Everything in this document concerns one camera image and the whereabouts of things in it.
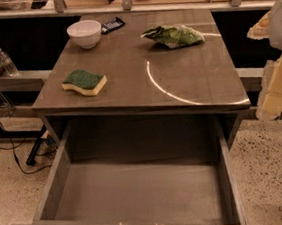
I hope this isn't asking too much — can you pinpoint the green jalapeno chip bag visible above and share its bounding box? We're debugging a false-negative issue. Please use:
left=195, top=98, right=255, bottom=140
left=141, top=25, right=205, bottom=49

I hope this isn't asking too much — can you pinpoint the black table leg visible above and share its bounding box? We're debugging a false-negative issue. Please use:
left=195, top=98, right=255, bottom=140
left=26, top=126, right=46, bottom=166

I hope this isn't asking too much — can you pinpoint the black floor cable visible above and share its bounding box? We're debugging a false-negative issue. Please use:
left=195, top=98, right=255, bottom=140
left=0, top=75, right=55, bottom=178

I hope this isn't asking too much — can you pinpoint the open grey top drawer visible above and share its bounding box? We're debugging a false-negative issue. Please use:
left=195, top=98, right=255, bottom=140
left=13, top=114, right=248, bottom=225

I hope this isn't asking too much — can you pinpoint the white ceramic bowl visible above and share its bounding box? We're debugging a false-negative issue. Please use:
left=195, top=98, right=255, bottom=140
left=67, top=19, right=102, bottom=49

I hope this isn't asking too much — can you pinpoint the green and yellow sponge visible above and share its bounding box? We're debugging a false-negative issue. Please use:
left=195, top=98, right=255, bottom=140
left=62, top=69, right=107, bottom=97

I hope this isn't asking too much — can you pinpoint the grey wooden cabinet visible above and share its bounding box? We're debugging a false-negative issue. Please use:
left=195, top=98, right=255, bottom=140
left=33, top=9, right=250, bottom=143

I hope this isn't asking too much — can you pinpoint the clear plastic water bottle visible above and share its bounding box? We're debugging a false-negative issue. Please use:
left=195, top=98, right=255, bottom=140
left=0, top=48, right=19, bottom=77

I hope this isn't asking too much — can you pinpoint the grey side shelf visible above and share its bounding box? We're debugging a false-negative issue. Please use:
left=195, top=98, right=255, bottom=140
left=0, top=70, right=51, bottom=92

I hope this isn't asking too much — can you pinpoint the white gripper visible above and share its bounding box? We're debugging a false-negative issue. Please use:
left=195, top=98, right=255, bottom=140
left=246, top=0, right=282, bottom=121

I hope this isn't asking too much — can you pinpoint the black calculator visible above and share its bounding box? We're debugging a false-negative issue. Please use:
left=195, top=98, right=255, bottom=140
left=101, top=17, right=125, bottom=35

